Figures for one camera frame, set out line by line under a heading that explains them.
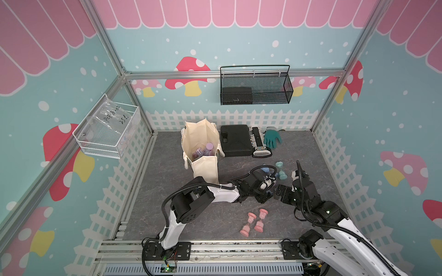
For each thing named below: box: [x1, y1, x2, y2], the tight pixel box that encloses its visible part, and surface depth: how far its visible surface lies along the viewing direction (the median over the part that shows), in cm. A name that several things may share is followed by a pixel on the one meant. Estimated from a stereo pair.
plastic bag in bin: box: [88, 97, 132, 143], surface depth 74 cm
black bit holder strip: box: [249, 127, 273, 159], surface depth 114 cm
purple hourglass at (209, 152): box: [203, 142, 215, 156], surface depth 101 cm
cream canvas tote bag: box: [180, 117, 226, 184], surface depth 90 cm
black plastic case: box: [219, 124, 253, 157], surface depth 112 cm
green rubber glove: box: [263, 129, 283, 149], surface depth 118 cm
